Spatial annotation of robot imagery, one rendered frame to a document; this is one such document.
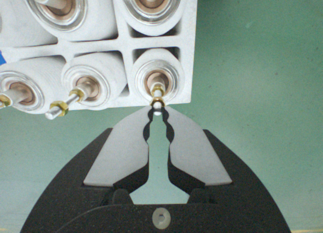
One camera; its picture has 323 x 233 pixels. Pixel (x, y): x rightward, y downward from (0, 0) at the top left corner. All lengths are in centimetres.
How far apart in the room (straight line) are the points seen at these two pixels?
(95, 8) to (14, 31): 13
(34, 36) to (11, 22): 4
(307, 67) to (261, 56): 20
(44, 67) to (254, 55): 58
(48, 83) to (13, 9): 10
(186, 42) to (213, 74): 25
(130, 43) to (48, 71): 16
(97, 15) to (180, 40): 14
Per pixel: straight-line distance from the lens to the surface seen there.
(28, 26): 31
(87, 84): 23
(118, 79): 25
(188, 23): 28
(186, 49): 28
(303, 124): 90
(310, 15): 66
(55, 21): 24
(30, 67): 31
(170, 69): 21
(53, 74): 31
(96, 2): 23
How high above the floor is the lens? 46
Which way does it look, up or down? 60 degrees down
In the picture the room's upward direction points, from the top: 177 degrees clockwise
